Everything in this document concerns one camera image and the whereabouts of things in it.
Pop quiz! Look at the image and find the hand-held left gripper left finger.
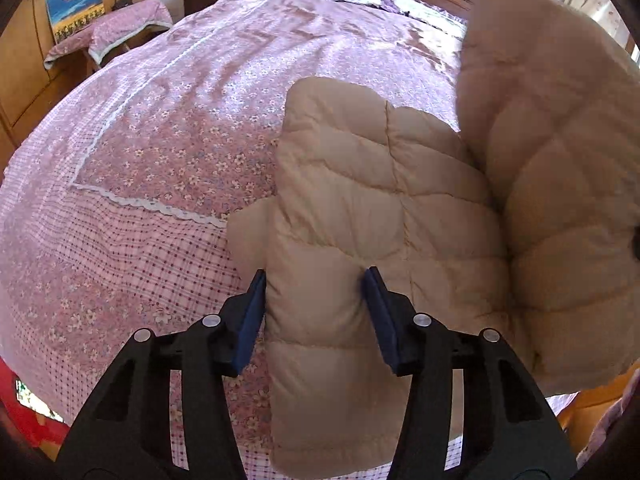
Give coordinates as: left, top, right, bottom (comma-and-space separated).
55, 268, 267, 480

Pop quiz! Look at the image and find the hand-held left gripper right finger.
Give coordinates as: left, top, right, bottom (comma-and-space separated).
362, 266, 578, 480

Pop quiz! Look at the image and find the beige down jacket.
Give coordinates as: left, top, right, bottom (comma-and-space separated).
226, 0, 640, 476

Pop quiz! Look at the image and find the pink floral bedspread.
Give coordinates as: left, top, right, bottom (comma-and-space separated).
0, 0, 581, 480

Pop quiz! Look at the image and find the pale patterned cloth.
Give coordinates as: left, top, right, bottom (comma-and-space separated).
575, 400, 626, 467

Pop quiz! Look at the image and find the light wooden wardrobe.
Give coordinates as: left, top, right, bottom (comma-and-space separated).
0, 0, 146, 161

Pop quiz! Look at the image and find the blue and yellow painting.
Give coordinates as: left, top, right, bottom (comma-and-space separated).
45, 0, 107, 45

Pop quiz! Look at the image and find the white curtain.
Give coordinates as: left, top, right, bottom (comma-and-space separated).
550, 0, 640, 61

